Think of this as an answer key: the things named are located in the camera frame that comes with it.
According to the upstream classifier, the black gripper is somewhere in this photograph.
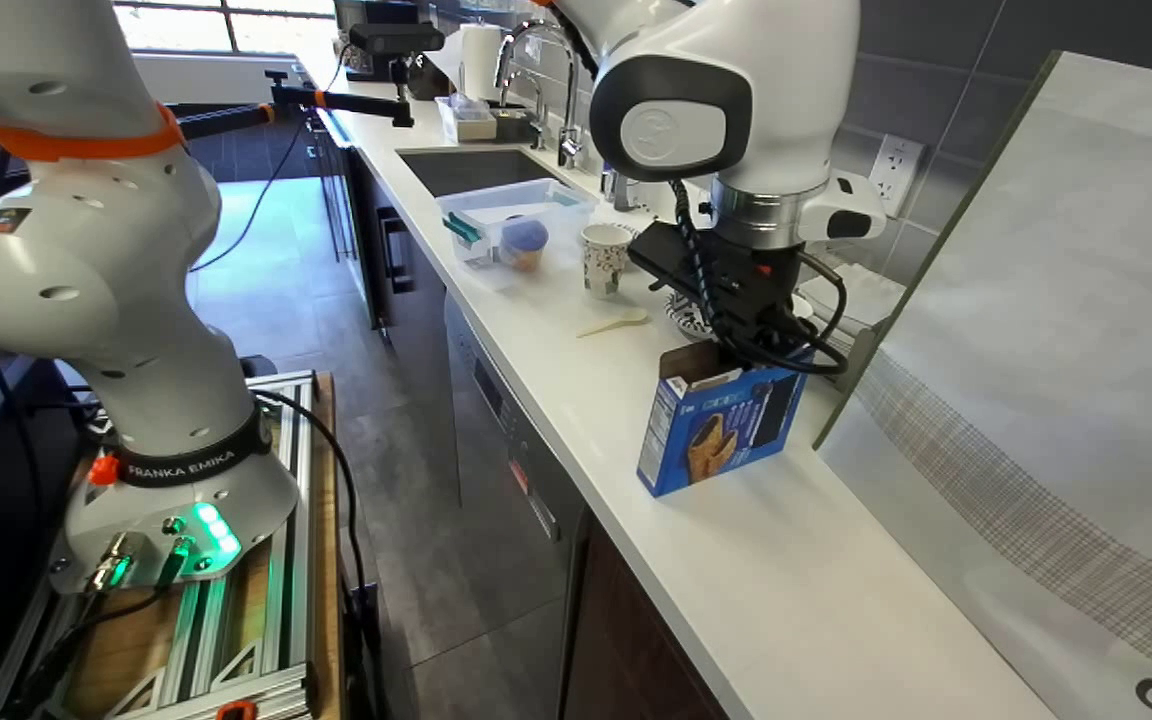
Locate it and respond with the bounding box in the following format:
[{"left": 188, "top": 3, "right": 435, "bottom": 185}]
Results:
[{"left": 696, "top": 241, "right": 826, "bottom": 370}]

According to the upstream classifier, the blue cardboard snack box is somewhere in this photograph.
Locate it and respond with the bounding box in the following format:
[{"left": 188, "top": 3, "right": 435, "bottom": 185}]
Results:
[{"left": 633, "top": 338, "right": 817, "bottom": 504}]

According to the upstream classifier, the patterned paper cup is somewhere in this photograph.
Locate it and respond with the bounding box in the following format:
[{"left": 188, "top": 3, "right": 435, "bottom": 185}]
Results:
[{"left": 579, "top": 215, "right": 644, "bottom": 301}]

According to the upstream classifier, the purple round ball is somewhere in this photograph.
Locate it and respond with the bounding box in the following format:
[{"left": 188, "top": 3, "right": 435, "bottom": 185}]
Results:
[{"left": 498, "top": 214, "right": 558, "bottom": 281}]

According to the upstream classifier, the clear plastic storage bin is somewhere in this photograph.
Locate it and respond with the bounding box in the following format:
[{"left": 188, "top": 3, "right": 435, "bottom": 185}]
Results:
[{"left": 432, "top": 177, "right": 604, "bottom": 271}]

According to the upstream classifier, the teal item in bin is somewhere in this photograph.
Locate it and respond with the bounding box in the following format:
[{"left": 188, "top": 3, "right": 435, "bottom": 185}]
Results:
[{"left": 442, "top": 203, "right": 487, "bottom": 260}]

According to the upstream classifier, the black kitchen sink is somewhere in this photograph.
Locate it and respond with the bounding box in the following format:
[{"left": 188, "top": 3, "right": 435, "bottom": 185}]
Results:
[{"left": 397, "top": 145, "right": 570, "bottom": 203}]

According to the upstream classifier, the chrome faucet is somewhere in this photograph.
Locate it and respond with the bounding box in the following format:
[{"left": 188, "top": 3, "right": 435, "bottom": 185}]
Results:
[{"left": 491, "top": 17, "right": 585, "bottom": 152}]

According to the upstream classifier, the green and white paper bag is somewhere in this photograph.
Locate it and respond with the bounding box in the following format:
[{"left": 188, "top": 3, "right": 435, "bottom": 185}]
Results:
[{"left": 813, "top": 49, "right": 1152, "bottom": 720}]

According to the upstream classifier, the white paper towel roll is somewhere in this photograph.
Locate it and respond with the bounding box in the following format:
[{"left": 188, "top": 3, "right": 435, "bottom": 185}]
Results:
[{"left": 456, "top": 19, "right": 509, "bottom": 105}]

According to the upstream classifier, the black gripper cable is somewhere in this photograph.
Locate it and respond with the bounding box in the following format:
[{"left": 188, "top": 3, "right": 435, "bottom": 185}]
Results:
[{"left": 665, "top": 177, "right": 856, "bottom": 381}]

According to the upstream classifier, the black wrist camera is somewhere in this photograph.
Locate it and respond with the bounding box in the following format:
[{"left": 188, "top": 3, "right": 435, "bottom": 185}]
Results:
[{"left": 625, "top": 222, "right": 745, "bottom": 320}]

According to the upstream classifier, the white wall outlet plate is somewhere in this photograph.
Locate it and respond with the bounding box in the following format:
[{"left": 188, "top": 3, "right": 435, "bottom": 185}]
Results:
[{"left": 864, "top": 128, "right": 928, "bottom": 222}]

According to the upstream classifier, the black camera tripod arm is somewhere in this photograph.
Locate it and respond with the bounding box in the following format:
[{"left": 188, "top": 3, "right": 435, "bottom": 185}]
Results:
[{"left": 172, "top": 59, "right": 424, "bottom": 141}]

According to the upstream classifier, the black floor power cable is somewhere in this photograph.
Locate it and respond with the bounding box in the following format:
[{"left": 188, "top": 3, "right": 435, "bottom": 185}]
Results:
[{"left": 253, "top": 386, "right": 388, "bottom": 720}]

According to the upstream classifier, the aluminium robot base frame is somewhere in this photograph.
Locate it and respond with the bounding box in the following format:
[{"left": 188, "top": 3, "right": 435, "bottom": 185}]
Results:
[{"left": 0, "top": 370, "right": 343, "bottom": 720}]

